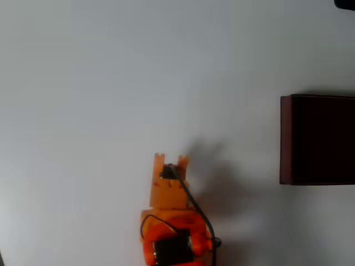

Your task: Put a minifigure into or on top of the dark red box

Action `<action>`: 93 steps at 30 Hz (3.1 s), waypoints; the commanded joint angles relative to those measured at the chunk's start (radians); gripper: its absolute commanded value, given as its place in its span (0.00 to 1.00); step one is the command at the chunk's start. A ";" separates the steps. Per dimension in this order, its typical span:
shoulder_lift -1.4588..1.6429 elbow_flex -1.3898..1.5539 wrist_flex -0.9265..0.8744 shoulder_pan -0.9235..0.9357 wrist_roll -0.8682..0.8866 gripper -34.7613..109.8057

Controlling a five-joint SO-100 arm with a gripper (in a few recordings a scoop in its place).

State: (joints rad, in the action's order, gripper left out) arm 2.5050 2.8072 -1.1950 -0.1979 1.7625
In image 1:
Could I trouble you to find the dark red open box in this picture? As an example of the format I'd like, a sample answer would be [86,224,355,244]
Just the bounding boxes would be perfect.
[279,94,355,186]

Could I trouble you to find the light orange forked camera mount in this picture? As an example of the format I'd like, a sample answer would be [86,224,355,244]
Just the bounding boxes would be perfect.
[150,151,191,211]

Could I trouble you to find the small black camera module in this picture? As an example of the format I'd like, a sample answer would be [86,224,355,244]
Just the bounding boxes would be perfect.
[160,163,175,180]

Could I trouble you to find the black rounded object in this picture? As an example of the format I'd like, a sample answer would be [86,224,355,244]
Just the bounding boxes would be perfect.
[334,0,355,11]

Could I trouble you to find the thick black cable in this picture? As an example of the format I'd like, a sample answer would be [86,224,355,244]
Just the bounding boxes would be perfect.
[166,163,222,266]

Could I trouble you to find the thin black wire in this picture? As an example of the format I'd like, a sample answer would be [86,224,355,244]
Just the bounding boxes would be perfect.
[140,213,181,244]

